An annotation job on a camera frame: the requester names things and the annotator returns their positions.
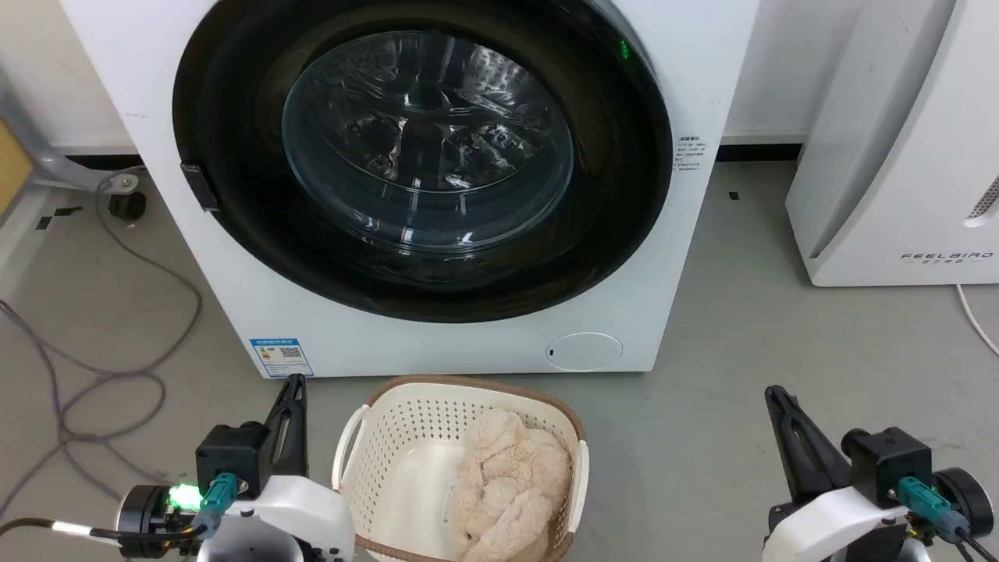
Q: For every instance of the grey metal frame leg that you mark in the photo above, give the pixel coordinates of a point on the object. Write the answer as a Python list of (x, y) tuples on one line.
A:
[(55, 160)]

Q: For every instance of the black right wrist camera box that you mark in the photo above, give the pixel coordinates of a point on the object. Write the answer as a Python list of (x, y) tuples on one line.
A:
[(890, 460)]

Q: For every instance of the yellow wooden panel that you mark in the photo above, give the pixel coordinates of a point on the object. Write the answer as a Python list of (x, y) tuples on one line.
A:
[(12, 168)]

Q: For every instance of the white Feelbird appliance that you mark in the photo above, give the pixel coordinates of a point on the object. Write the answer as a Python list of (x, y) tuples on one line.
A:
[(897, 156)]

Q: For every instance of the blue energy label sticker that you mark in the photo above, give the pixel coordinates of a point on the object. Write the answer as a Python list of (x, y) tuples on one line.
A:
[(281, 357)]

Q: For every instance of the round white filter cover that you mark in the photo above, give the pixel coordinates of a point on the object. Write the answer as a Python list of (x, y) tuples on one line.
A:
[(584, 351)]

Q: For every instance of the round black glass washer door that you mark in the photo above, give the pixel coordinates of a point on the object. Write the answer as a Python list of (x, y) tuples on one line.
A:
[(234, 117)]

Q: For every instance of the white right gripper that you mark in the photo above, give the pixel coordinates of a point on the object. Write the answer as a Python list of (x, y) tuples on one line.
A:
[(827, 527)]

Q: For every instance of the white front-load washing machine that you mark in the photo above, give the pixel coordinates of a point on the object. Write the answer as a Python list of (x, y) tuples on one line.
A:
[(437, 347)]

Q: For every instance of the beige fluffy towel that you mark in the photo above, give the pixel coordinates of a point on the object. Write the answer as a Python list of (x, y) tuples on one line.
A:
[(507, 476)]

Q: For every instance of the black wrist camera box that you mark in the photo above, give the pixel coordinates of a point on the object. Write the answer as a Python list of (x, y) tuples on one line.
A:
[(890, 460), (230, 457)]

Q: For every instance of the black caster wheel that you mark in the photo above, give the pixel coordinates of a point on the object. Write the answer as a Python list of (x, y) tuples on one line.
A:
[(127, 204)]

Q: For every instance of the small text label sticker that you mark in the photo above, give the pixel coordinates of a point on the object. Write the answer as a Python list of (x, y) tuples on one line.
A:
[(688, 153)]

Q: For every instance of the cream perforated laundry basket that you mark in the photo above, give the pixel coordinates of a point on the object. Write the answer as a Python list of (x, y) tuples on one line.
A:
[(406, 468)]

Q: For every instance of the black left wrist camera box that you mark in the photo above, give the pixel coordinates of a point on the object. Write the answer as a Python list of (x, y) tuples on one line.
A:
[(230, 457)]

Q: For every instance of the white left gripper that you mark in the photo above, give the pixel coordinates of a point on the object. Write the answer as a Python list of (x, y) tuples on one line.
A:
[(304, 515)]

